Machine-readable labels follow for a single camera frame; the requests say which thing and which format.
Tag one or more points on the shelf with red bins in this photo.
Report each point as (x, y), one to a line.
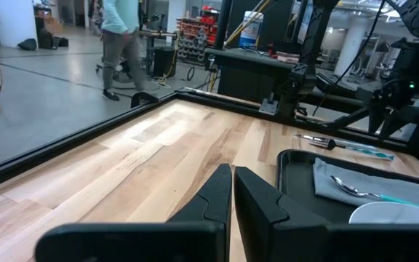
(195, 32)

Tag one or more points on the person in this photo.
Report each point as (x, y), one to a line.
(118, 22)

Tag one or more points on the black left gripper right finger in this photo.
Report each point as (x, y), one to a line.
(267, 225)

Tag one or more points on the dark grey desk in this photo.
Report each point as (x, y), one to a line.
(246, 76)

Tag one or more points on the black plastic tray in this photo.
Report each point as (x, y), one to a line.
(300, 182)

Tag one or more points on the grey cloth napkin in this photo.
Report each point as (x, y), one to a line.
(395, 183)

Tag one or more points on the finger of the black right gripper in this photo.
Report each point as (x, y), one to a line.
(377, 113)
(417, 116)

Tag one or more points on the white round plate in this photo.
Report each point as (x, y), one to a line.
(395, 214)

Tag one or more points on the blue and white container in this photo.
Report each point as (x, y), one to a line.
(251, 32)

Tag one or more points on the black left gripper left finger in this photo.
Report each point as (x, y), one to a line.
(202, 236)

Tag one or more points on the black floor bag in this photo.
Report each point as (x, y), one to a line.
(27, 44)

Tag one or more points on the black floor box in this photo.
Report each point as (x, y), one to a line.
(164, 62)

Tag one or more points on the black aluminium table frame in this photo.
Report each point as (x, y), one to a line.
(67, 143)

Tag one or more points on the black round pole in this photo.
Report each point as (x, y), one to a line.
(224, 22)

